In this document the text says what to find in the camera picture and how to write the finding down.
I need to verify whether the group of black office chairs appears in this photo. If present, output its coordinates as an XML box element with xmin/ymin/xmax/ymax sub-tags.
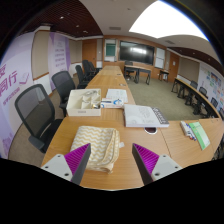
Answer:
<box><xmin>81</xmin><ymin>59</ymin><xmax>101</xmax><ymax>79</ymax></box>

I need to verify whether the long curved wooden table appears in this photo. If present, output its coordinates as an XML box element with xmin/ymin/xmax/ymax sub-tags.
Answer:
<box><xmin>171</xmin><ymin>77</ymin><xmax>218</xmax><ymax>119</ymax></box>

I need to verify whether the black mesh office chair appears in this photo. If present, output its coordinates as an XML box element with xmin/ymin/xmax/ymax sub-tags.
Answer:
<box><xmin>14</xmin><ymin>83</ymin><xmax>64</xmax><ymax>154</ymax></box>
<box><xmin>50</xmin><ymin>70</ymin><xmax>78</xmax><ymax>118</ymax></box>
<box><xmin>74</xmin><ymin>64</ymin><xmax>90</xmax><ymax>89</ymax></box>

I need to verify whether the green booklet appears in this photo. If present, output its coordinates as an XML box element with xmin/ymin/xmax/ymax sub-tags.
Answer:
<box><xmin>188</xmin><ymin>121</ymin><xmax>211</xmax><ymax>151</ymax></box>

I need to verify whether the plain white whiteboard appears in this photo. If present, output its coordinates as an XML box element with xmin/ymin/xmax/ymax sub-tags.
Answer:
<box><xmin>154</xmin><ymin>47</ymin><xmax>166</xmax><ymax>69</ymax></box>

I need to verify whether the white printed paper sheet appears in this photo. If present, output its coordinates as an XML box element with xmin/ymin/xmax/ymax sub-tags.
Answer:
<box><xmin>105</xmin><ymin>88</ymin><xmax>129</xmax><ymax>104</ymax></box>

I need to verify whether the whiteboard with green sheet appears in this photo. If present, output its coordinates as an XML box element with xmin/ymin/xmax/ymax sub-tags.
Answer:
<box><xmin>104</xmin><ymin>38</ymin><xmax>118</xmax><ymax>63</ymax></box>

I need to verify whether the purple white wall banner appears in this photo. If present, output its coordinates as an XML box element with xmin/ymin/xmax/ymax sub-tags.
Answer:
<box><xmin>47</xmin><ymin>32</ymin><xmax>72</xmax><ymax>91</ymax></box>

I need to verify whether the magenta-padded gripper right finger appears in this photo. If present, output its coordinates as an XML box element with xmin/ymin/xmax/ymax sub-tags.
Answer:
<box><xmin>131</xmin><ymin>143</ymin><xmax>184</xmax><ymax>186</ymax></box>

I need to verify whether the dark wooden desk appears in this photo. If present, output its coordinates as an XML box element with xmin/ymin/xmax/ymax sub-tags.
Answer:
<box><xmin>123</xmin><ymin>64</ymin><xmax>152</xmax><ymax>84</ymax></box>

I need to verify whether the small dark oval object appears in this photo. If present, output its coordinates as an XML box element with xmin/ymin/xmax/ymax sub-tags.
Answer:
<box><xmin>143</xmin><ymin>126</ymin><xmax>158</xmax><ymax>135</ymax></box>

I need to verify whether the cream zigzag patterned towel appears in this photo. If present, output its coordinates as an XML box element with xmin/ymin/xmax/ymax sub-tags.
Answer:
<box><xmin>69</xmin><ymin>125</ymin><xmax>125</xmax><ymax>174</ymax></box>

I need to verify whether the white compartment box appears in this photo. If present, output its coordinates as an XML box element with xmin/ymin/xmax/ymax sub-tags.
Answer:
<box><xmin>65</xmin><ymin>87</ymin><xmax>103</xmax><ymax>117</ymax></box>

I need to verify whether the large black wall screen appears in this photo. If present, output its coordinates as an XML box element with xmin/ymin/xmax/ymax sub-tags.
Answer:
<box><xmin>119</xmin><ymin>40</ymin><xmax>155</xmax><ymax>66</ymax></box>

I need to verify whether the small white blue flat box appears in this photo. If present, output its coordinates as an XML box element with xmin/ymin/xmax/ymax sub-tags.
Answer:
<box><xmin>99</xmin><ymin>98</ymin><xmax>125</xmax><ymax>109</ymax></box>

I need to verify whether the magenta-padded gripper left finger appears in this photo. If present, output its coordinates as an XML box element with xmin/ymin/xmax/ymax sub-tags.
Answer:
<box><xmin>40</xmin><ymin>143</ymin><xmax>92</xmax><ymax>186</ymax></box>

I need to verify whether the pack of coloured markers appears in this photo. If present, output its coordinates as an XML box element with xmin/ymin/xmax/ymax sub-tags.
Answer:
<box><xmin>179</xmin><ymin>120</ymin><xmax>198</xmax><ymax>141</ymax></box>

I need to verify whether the bright ceiling light panel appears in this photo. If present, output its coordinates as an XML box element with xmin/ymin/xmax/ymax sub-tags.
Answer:
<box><xmin>128</xmin><ymin>0</ymin><xmax>209</xmax><ymax>42</ymax></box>

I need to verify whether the row of black chairs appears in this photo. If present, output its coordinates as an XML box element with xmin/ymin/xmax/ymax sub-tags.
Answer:
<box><xmin>186</xmin><ymin>79</ymin><xmax>224</xmax><ymax>119</ymax></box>

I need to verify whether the small dark side table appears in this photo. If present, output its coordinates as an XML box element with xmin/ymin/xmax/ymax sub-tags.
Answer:
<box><xmin>158</xmin><ymin>69</ymin><xmax>170</xmax><ymax>83</ymax></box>

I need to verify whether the brown wooden door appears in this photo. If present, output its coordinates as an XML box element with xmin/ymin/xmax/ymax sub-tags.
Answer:
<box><xmin>82</xmin><ymin>39</ymin><xmax>98</xmax><ymax>66</ymax></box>
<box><xmin>168</xmin><ymin>52</ymin><xmax>180</xmax><ymax>83</ymax></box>

